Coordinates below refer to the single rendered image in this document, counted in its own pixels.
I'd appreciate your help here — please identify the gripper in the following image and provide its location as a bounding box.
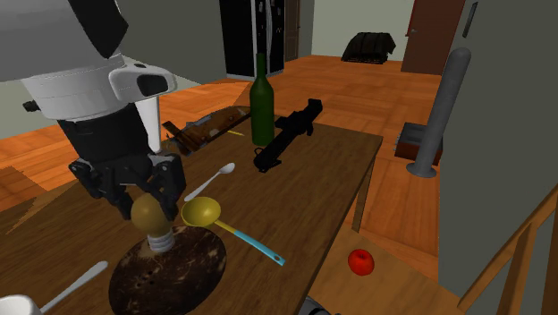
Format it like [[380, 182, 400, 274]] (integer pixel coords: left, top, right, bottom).
[[57, 103, 188, 222]]

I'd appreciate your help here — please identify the yellow light bulb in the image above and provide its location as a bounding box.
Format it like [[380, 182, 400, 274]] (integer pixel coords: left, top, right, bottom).
[[130, 192, 176, 254]]

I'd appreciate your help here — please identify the white spoon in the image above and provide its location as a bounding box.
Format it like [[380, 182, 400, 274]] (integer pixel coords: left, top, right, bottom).
[[183, 162, 237, 203]]

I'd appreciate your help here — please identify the brown wooden tray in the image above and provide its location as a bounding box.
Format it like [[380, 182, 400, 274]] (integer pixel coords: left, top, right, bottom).
[[161, 105, 253, 158]]

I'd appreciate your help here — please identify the dark brown round plate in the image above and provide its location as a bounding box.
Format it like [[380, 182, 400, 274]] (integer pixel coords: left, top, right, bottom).
[[107, 224, 228, 315]]

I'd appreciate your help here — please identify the grey knife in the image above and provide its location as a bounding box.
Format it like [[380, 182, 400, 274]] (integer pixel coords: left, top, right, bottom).
[[38, 260, 110, 315]]

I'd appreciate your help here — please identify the green glass bottle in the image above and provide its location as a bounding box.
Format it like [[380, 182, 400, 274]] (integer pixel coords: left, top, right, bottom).
[[249, 52, 276, 148]]

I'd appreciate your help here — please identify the black gun-shaped tool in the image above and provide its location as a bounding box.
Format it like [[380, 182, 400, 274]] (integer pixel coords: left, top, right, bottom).
[[252, 98, 324, 175]]

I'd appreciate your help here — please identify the wooden table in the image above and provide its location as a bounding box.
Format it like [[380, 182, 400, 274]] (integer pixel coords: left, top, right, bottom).
[[0, 114, 385, 315]]

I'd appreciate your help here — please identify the black fridge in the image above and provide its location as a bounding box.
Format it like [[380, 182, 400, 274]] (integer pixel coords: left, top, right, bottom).
[[218, 0, 287, 81]]

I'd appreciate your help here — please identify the white cup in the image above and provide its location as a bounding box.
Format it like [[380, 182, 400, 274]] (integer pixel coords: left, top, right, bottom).
[[0, 294, 43, 315]]

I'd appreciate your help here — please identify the red apple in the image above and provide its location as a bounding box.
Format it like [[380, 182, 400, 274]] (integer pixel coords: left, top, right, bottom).
[[347, 248, 376, 277]]

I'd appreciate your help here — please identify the brown box with grey top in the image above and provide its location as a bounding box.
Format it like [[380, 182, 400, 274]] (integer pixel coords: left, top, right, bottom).
[[393, 122, 444, 166]]

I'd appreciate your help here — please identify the brown door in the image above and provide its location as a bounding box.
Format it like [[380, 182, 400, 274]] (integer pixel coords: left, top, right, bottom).
[[400, 0, 467, 76]]

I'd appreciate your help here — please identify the wooden railing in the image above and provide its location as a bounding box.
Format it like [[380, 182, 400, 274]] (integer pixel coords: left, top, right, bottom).
[[456, 183, 558, 315]]

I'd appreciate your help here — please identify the yellow ladle with blue handle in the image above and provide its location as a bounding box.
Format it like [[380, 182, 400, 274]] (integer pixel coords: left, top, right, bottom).
[[181, 196, 287, 268]]

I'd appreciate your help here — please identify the grey floor post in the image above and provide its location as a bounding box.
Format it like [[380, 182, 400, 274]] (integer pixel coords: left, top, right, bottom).
[[405, 46, 473, 180]]

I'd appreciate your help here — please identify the dark framed wall picture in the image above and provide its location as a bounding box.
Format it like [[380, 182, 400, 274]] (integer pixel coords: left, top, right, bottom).
[[461, 0, 479, 39]]

